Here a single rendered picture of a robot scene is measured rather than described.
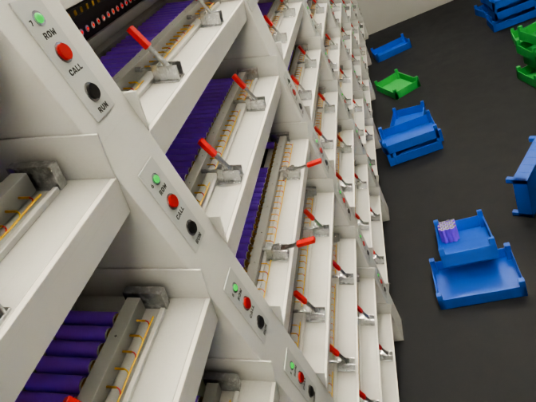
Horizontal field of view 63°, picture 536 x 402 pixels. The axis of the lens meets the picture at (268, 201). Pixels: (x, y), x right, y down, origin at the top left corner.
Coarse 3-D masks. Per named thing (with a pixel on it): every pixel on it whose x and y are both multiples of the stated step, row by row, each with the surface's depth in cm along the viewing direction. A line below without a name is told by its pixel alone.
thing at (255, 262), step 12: (288, 144) 115; (276, 156) 108; (276, 168) 104; (276, 180) 100; (276, 192) 99; (264, 204) 94; (264, 216) 90; (264, 228) 87; (276, 228) 89; (264, 240) 85; (252, 252) 82; (252, 264) 80; (252, 276) 77
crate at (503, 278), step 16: (512, 256) 167; (432, 272) 177; (448, 272) 180; (464, 272) 176; (480, 272) 173; (496, 272) 170; (512, 272) 167; (448, 288) 174; (464, 288) 171; (480, 288) 168; (496, 288) 165; (512, 288) 156; (448, 304) 166; (464, 304) 165
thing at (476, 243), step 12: (480, 216) 188; (468, 228) 193; (480, 228) 189; (468, 240) 183; (480, 240) 179; (492, 240) 162; (444, 252) 169; (456, 252) 167; (468, 252) 166; (480, 252) 165; (492, 252) 164; (444, 264) 170; (456, 264) 169
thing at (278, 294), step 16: (272, 128) 118; (288, 128) 117; (304, 128) 116; (304, 144) 116; (288, 160) 111; (304, 160) 110; (304, 176) 105; (288, 192) 100; (304, 192) 104; (288, 208) 95; (288, 224) 91; (272, 240) 88; (288, 240) 87; (272, 272) 81; (288, 272) 80; (272, 288) 78; (288, 288) 77; (272, 304) 75; (288, 304) 77; (288, 320) 76
